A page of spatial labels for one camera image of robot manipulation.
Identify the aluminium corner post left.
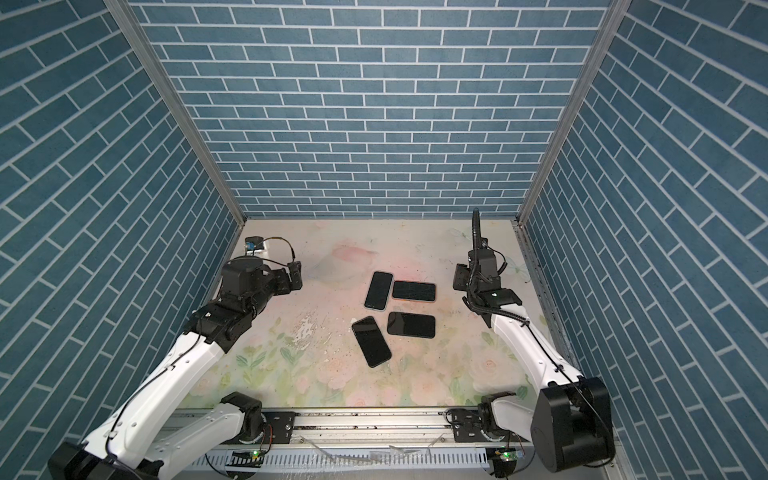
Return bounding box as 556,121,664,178
105,0,246,227

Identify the aluminium corner post right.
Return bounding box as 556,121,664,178
517,0,631,227

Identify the aluminium corner post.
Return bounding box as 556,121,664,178
105,0,246,227
517,0,631,227

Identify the black phone case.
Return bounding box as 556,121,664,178
387,311,436,339

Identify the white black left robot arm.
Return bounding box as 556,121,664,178
48,255,303,479

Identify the black phone face up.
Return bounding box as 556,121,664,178
351,316,392,368

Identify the blue phone black screen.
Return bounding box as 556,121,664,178
364,271,393,311

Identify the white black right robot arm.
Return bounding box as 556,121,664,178
453,210,616,473

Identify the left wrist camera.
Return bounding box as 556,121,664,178
244,235,266,255

